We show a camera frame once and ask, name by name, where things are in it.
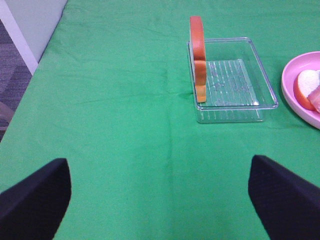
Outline green tablecloth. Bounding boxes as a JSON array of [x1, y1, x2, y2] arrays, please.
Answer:
[[0, 0, 320, 240]]

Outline white bread slice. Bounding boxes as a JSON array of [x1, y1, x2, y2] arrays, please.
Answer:
[[293, 69, 320, 111]]

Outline standing bread slice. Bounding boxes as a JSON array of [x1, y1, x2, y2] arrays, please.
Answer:
[[189, 16, 207, 103]]

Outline pink round plate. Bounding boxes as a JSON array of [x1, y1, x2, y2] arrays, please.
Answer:
[[281, 51, 320, 129]]

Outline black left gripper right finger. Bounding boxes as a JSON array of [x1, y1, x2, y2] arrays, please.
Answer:
[[248, 155, 320, 240]]

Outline clear left bread tray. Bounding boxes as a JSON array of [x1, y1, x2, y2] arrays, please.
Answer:
[[194, 37, 279, 124]]

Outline bacon strip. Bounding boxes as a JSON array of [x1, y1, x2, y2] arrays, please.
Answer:
[[307, 85, 320, 113]]

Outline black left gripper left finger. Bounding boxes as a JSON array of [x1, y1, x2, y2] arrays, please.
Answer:
[[0, 158, 72, 240]]

